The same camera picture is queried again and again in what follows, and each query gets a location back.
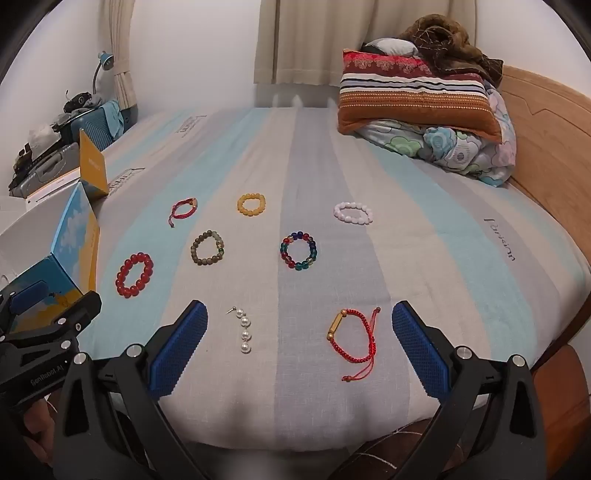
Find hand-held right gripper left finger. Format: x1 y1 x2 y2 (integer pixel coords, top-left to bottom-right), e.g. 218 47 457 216
52 300 207 480

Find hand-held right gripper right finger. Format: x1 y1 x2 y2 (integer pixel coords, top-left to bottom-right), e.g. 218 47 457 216
330 300 544 480

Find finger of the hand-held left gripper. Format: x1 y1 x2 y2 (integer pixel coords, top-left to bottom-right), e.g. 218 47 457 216
0 281 49 334
7 290 103 352

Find blue sky print box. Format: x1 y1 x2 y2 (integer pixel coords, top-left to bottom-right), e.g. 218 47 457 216
0 182 101 334

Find green grey bead bracelet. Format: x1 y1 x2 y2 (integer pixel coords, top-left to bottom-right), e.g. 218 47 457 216
191 231 225 265

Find white bead bracelet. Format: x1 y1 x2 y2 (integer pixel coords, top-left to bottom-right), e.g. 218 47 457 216
333 201 374 225

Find person's left hand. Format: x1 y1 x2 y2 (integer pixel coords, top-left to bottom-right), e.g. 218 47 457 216
21 399 58 467

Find white pearl strand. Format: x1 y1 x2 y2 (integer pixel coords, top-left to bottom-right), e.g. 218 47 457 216
226 307 253 355

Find white flat box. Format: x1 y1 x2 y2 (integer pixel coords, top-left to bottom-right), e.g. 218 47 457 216
0 167 85 278

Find grey plastic case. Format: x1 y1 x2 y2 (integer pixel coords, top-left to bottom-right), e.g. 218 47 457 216
9 143 81 197

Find yellow cardboard box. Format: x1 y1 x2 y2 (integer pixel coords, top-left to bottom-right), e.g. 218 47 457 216
79 129 110 199

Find white plastic bag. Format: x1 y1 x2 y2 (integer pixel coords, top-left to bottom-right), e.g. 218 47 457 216
28 124 58 147

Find blue suitcase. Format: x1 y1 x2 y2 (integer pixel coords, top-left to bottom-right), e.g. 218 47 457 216
60 104 125 149

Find light blue cloth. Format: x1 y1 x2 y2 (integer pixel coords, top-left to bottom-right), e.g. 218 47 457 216
102 100 125 137

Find floral quilt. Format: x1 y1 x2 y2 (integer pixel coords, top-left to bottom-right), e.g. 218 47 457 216
355 88 517 188

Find black headphones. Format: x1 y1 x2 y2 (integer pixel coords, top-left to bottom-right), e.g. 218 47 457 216
64 91 93 112

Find striped bed sheet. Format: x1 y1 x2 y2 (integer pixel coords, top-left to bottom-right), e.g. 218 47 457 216
76 105 591 451

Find wooden headboard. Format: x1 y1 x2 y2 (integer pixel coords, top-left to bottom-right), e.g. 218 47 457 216
480 65 591 457

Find striped orange pillow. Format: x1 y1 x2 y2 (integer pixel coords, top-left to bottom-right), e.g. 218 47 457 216
337 50 503 142

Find blue desk lamp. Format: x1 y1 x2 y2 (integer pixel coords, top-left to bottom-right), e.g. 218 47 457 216
92 52 115 93

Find narrow beige curtain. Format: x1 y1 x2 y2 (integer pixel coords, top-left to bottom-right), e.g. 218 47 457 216
102 0 139 112

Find grey cushion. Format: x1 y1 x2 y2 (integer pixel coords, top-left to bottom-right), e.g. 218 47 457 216
361 38 419 59

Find brown blanket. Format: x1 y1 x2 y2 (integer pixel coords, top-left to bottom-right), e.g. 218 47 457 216
399 14 504 86

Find wide beige curtain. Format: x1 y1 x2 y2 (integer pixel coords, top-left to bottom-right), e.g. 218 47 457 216
253 0 476 86

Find red bead bracelet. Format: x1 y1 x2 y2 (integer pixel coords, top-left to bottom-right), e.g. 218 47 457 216
115 252 154 299

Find large red cord bracelet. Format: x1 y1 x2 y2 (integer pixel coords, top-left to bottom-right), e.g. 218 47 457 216
328 307 382 382

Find multicoloured glass bead bracelet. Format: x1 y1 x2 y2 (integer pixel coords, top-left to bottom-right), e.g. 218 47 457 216
279 232 318 271

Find small red cord bracelet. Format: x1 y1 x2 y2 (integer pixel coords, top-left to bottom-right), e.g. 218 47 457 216
167 198 199 228

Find yellow bead bracelet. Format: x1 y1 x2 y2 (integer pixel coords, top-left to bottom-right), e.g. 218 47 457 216
237 193 267 217

